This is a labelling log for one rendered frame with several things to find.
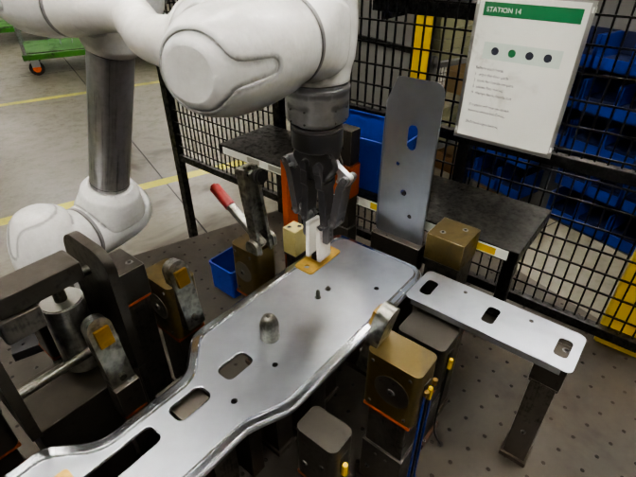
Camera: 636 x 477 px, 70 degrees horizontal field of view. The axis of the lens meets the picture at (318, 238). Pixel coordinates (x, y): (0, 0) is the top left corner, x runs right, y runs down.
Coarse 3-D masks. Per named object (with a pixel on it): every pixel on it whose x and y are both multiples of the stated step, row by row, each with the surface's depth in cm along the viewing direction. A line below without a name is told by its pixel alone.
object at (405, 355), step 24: (384, 360) 65; (408, 360) 65; (432, 360) 65; (384, 384) 68; (408, 384) 64; (432, 384) 68; (384, 408) 70; (408, 408) 66; (384, 432) 74; (408, 432) 72; (384, 456) 77; (408, 456) 77
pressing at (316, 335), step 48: (336, 240) 98; (288, 288) 85; (336, 288) 85; (384, 288) 85; (240, 336) 75; (288, 336) 75; (336, 336) 75; (192, 384) 67; (240, 384) 67; (288, 384) 67; (192, 432) 61; (240, 432) 61
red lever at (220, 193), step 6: (210, 186) 89; (216, 186) 88; (216, 192) 88; (222, 192) 88; (222, 198) 87; (228, 198) 88; (222, 204) 88; (228, 204) 87; (234, 204) 88; (228, 210) 88; (234, 210) 87; (234, 216) 87; (240, 216) 87; (240, 222) 87; (246, 228) 87; (264, 240) 86
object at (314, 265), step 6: (330, 246) 81; (330, 252) 79; (336, 252) 79; (306, 258) 78; (312, 258) 78; (330, 258) 78; (300, 264) 77; (306, 264) 77; (312, 264) 77; (318, 264) 77; (324, 264) 77; (300, 270) 76; (306, 270) 75; (312, 270) 75
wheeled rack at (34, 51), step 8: (16, 32) 560; (40, 40) 651; (48, 40) 651; (56, 40) 651; (64, 40) 651; (24, 48) 572; (32, 48) 602; (40, 48) 602; (48, 48) 602; (56, 48) 602; (64, 48) 602; (72, 48) 602; (80, 48) 605; (24, 56) 574; (32, 56) 579; (40, 56) 583; (48, 56) 587; (56, 56) 592; (64, 56) 596; (72, 56) 601; (32, 64) 588; (40, 64) 593; (32, 72) 593; (40, 72) 597
